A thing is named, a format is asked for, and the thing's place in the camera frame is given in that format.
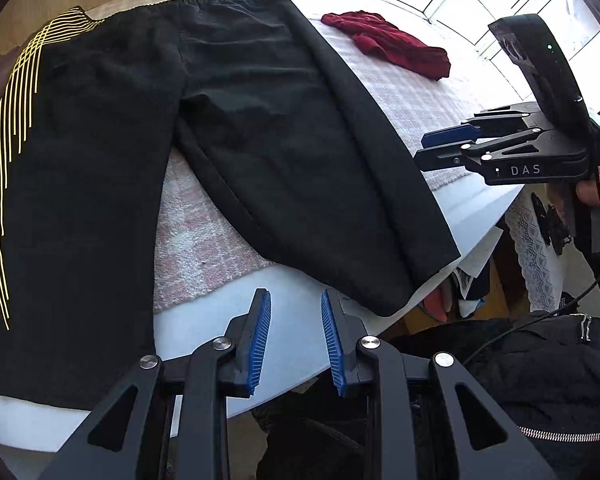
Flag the white lace cloth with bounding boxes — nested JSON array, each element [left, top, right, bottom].
[[504, 195, 571, 313]]

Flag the black cable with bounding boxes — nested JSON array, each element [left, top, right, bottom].
[[462, 145, 600, 366]]

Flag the black pants with yellow stripes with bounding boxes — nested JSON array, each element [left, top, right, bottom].
[[0, 0, 462, 409]]

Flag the pile of clothes under table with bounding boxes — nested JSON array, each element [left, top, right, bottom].
[[420, 225, 506, 326]]

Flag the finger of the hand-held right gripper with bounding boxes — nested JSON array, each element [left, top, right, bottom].
[[413, 129, 556, 173], [422, 102, 546, 151]]

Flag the person's black jacket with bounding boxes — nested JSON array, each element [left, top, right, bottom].
[[252, 310, 600, 480]]

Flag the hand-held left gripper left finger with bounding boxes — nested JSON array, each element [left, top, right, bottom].
[[37, 287, 273, 480]]

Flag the black clip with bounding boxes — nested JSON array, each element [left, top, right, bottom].
[[530, 192, 573, 256]]

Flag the person's right hand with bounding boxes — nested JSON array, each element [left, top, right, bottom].
[[575, 166, 600, 231]]

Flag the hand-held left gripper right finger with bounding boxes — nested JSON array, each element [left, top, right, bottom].
[[320, 288, 561, 480]]

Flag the dark red garment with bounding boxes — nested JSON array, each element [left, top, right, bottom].
[[321, 10, 452, 81]]

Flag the pink white checked blanket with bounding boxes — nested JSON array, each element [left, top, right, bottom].
[[85, 0, 511, 316]]

